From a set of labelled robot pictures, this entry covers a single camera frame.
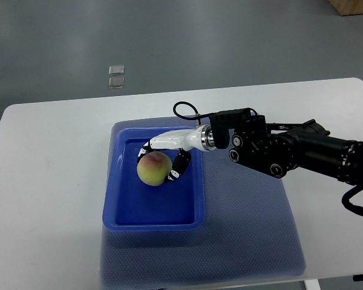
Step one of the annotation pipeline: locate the grey blue mesh mat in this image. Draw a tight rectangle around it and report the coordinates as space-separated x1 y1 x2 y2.
100 117 306 289

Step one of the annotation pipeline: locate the blue plastic tray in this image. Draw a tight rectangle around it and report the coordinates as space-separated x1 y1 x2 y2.
102 126 205 232

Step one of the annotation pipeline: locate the green red peach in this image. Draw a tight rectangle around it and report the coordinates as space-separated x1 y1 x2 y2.
137 151 172 186

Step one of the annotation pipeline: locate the upper floor socket plate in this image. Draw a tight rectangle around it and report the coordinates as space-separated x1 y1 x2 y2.
108 65 125 76

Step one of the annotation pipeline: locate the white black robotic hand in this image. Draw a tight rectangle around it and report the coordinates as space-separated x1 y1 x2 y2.
137 125 216 183

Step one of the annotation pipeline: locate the wooden box corner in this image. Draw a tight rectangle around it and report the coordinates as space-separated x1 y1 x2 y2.
329 0 363 16

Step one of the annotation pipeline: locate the white table leg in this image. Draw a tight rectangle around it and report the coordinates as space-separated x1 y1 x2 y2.
304 279 321 290

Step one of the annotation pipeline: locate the black cable loop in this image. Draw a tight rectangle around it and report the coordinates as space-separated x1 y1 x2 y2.
172 101 211 127

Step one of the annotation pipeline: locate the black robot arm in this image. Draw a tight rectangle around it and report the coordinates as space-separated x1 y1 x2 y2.
209 108 363 217

